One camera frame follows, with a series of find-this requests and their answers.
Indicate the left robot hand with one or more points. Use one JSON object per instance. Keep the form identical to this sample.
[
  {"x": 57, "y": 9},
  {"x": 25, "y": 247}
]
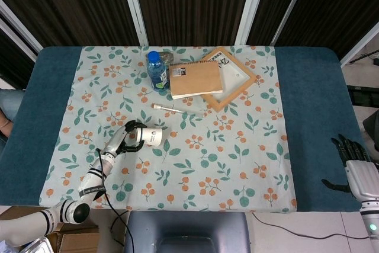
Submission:
[{"x": 118, "y": 142}]

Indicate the brown kraft spiral notebook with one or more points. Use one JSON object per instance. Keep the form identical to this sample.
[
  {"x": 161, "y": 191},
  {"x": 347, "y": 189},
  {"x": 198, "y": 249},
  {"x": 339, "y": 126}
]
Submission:
[{"x": 195, "y": 79}]

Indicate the person's leg in jeans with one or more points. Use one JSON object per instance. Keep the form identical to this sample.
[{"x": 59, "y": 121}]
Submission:
[{"x": 10, "y": 102}]

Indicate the blue plastic drink bottle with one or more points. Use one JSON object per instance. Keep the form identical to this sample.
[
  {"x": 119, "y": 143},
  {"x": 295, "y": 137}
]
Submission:
[{"x": 157, "y": 72}]

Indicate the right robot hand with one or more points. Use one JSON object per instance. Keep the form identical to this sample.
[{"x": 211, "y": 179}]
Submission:
[{"x": 359, "y": 173}]

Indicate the clear glass test tube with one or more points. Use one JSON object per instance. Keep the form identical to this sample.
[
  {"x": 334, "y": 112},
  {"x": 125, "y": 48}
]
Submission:
[{"x": 174, "y": 109}]

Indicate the small silver metal object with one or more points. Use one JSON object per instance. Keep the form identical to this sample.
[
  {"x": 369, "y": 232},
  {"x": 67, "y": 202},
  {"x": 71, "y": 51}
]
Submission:
[{"x": 168, "y": 57}]

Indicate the blue grey chair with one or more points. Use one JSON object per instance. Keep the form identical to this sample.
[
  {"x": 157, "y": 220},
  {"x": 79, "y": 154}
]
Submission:
[{"x": 186, "y": 232}]

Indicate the cardboard box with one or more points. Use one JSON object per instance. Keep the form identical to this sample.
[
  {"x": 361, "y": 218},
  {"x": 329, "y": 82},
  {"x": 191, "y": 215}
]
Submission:
[{"x": 77, "y": 239}]

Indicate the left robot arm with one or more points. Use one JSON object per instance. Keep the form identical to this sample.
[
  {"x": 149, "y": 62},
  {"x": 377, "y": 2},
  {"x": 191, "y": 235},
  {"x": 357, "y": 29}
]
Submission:
[{"x": 91, "y": 179}]

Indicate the metal tray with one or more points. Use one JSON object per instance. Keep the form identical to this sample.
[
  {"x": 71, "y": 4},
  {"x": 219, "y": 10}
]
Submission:
[{"x": 35, "y": 245}]

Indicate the white paper cup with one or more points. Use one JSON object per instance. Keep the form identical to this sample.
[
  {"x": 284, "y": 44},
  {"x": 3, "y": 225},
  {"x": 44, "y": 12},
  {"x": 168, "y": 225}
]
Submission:
[{"x": 151, "y": 137}]

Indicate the wooden picture frame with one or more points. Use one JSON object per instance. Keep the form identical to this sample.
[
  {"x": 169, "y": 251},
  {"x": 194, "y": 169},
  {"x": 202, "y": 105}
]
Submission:
[{"x": 234, "y": 93}]

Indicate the white screen frame post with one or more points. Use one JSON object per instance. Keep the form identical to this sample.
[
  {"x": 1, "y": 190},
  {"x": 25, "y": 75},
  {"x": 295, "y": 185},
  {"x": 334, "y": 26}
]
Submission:
[
  {"x": 359, "y": 47},
  {"x": 291, "y": 4},
  {"x": 20, "y": 33},
  {"x": 134, "y": 7},
  {"x": 250, "y": 4}
]

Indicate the teal table cover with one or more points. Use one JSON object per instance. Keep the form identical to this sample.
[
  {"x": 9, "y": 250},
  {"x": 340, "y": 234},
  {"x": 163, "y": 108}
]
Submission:
[{"x": 311, "y": 122}]

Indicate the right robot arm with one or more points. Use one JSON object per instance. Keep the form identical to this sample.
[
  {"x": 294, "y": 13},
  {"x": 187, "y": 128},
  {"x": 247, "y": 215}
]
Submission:
[{"x": 370, "y": 217}]

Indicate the floral print tablecloth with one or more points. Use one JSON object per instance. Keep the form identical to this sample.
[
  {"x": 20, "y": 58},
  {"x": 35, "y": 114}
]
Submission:
[{"x": 192, "y": 158}]

